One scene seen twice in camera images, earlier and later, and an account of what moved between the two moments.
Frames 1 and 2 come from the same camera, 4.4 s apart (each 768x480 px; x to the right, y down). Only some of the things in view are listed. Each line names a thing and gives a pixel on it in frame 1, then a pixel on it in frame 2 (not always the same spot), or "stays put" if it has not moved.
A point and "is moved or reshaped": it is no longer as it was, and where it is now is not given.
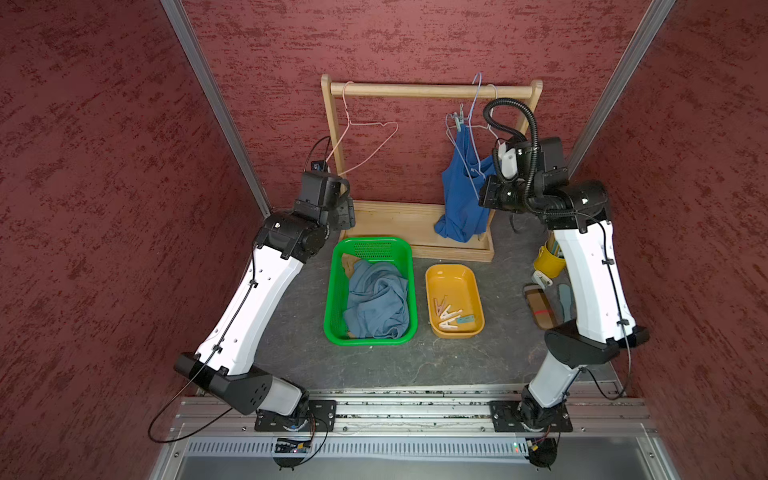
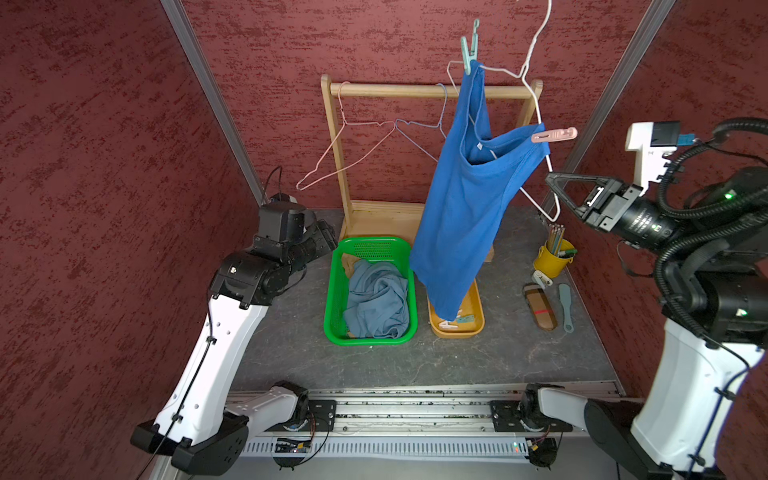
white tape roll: x=542 y=279 stays put
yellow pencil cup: x=550 y=260 stays put
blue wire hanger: x=448 y=119 -> x=424 y=124
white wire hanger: x=489 y=123 -> x=537 y=104
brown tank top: x=348 y=262 stays put
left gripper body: x=343 y=215 -> x=316 y=242
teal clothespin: x=459 y=120 -> x=472 y=56
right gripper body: x=504 y=194 -> x=614 y=204
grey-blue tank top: x=378 y=301 stays put
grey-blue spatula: x=565 y=294 stays put
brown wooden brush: x=538 y=302 stays put
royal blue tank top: x=462 y=219 is moved or reshaped
